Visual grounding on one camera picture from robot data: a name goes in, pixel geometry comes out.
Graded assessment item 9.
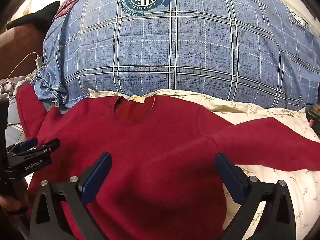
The maroon cloth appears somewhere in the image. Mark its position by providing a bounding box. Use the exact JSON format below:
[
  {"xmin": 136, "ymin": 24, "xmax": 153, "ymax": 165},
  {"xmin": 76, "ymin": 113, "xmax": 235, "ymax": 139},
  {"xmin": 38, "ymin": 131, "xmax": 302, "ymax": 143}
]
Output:
[{"xmin": 54, "ymin": 0, "xmax": 107, "ymax": 20}]

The black cloth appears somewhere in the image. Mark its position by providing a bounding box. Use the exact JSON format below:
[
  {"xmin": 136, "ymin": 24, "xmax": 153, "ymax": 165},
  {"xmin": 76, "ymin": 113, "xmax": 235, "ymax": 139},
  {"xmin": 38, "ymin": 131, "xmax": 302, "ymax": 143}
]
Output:
[{"xmin": 6, "ymin": 1, "xmax": 61, "ymax": 28}]

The white leaf-print pillow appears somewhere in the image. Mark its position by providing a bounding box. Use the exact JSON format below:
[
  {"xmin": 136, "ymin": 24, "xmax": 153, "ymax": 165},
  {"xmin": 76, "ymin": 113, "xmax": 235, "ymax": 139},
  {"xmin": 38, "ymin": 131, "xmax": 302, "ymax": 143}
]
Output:
[{"xmin": 89, "ymin": 89, "xmax": 320, "ymax": 240}]

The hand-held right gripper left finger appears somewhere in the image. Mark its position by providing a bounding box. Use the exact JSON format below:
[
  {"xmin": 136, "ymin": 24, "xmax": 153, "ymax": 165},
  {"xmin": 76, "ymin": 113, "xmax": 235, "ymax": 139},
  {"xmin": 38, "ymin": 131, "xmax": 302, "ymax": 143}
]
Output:
[{"xmin": 29, "ymin": 152, "xmax": 112, "ymax": 240}]

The red knit sweater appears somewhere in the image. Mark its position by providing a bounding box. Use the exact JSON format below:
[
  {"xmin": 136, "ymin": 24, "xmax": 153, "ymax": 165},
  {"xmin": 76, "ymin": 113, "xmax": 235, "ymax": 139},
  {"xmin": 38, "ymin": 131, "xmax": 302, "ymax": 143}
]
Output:
[{"xmin": 15, "ymin": 82, "xmax": 320, "ymax": 240}]

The person's left hand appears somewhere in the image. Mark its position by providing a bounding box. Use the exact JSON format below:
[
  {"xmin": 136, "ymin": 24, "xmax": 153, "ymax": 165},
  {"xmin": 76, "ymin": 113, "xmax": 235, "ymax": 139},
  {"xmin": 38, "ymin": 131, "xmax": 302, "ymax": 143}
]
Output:
[{"xmin": 0, "ymin": 195, "xmax": 28, "ymax": 216}]

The white charger cable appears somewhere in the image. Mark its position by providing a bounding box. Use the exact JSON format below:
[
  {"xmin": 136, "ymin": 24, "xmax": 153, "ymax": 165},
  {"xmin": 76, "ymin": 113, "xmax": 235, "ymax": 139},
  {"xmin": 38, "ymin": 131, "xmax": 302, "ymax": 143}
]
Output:
[{"xmin": 6, "ymin": 52, "xmax": 38, "ymax": 81}]

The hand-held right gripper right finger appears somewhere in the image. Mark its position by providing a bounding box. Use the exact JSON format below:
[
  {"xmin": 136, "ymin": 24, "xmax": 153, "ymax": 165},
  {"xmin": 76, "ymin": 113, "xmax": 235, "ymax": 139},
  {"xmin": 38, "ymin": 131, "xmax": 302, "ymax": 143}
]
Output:
[{"xmin": 214, "ymin": 153, "xmax": 297, "ymax": 240}]

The blue plaid duvet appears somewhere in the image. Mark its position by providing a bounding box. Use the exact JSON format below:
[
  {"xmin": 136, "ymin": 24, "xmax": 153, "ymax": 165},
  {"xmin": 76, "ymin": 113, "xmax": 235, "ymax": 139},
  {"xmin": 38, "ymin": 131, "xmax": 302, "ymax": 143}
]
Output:
[{"xmin": 30, "ymin": 0, "xmax": 320, "ymax": 112}]

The grey star print blanket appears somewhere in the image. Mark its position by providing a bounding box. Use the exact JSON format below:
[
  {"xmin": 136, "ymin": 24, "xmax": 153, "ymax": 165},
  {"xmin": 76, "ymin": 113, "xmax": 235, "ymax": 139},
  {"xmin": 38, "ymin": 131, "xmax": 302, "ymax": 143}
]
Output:
[{"xmin": 0, "ymin": 78, "xmax": 25, "ymax": 140}]

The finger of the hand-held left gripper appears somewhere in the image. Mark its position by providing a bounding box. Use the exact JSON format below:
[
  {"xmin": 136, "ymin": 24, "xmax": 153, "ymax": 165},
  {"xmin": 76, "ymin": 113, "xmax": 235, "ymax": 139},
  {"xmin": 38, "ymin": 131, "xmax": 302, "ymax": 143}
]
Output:
[
  {"xmin": 7, "ymin": 137, "xmax": 38, "ymax": 154},
  {"xmin": 27, "ymin": 138, "xmax": 61, "ymax": 154}
]

